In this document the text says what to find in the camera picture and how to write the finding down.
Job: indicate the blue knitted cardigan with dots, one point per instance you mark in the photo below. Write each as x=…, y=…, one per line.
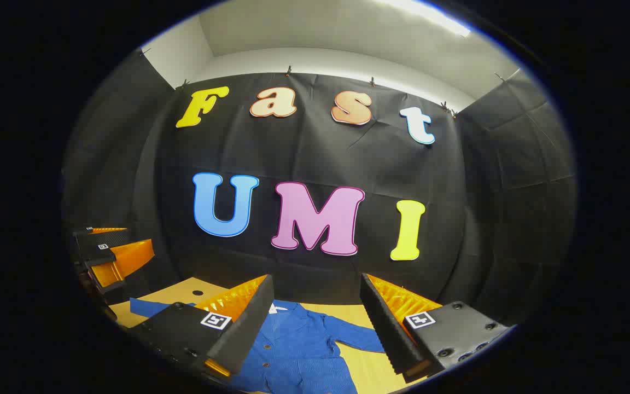
x=298, y=350

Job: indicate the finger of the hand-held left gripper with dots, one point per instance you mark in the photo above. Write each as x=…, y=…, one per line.
x=99, y=256
x=82, y=232

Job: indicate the black backdrop cloth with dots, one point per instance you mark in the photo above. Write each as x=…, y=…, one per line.
x=315, y=153

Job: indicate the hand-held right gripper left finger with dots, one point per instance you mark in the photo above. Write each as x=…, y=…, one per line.
x=246, y=334

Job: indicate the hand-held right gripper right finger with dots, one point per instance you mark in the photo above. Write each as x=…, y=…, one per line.
x=386, y=328

